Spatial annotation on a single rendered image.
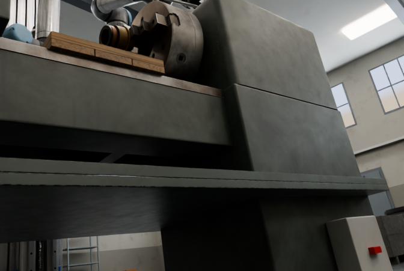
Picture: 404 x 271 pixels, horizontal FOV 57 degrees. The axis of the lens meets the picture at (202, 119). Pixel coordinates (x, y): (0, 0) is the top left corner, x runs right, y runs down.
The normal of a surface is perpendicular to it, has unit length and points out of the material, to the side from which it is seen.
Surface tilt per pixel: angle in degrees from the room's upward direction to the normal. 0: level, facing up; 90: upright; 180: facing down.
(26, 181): 90
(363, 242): 90
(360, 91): 90
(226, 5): 90
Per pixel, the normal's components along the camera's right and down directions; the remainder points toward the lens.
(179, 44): 0.63, 0.04
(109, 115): 0.63, -0.38
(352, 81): -0.68, -0.18
